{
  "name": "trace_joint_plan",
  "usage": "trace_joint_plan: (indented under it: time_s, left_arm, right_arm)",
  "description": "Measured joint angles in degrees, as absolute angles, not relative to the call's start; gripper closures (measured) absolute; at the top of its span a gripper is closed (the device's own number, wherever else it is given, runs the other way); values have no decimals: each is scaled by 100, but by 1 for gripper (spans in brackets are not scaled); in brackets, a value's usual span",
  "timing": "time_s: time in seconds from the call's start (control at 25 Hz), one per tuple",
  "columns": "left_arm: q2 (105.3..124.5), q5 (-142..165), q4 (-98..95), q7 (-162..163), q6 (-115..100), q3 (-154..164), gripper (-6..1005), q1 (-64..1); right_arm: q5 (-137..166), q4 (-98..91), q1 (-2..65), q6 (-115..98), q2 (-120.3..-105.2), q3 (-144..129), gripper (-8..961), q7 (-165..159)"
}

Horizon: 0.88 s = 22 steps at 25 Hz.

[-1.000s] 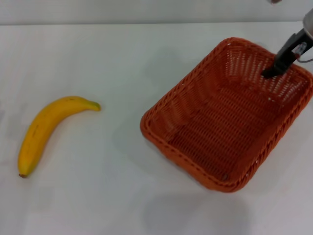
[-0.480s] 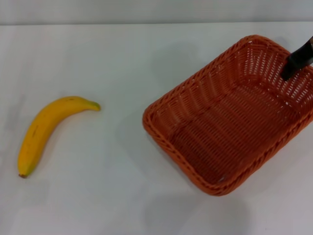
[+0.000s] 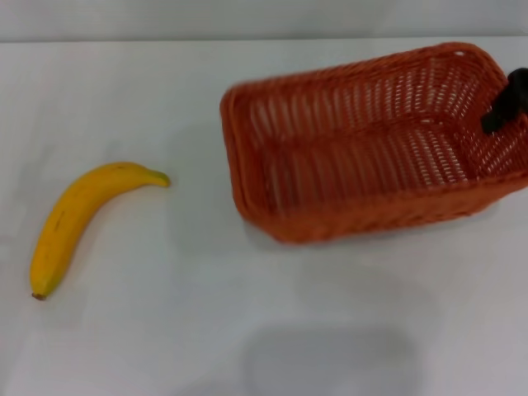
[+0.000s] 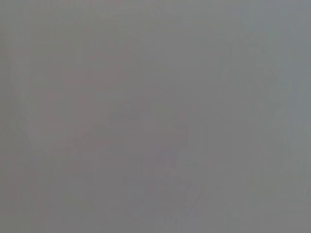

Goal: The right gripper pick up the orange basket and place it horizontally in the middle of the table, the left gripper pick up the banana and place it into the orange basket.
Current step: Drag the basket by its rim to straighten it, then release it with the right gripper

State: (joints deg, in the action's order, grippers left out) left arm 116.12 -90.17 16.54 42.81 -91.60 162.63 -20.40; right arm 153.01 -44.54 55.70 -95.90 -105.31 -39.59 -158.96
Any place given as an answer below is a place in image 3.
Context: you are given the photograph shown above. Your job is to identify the orange woven rectangular basket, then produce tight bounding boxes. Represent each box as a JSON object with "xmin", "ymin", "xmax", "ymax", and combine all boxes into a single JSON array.
[{"xmin": 219, "ymin": 41, "xmax": 528, "ymax": 245}]

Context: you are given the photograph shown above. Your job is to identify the yellow banana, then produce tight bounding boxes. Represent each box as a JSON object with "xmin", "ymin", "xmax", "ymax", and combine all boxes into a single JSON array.
[{"xmin": 29, "ymin": 162, "xmax": 172, "ymax": 301}]

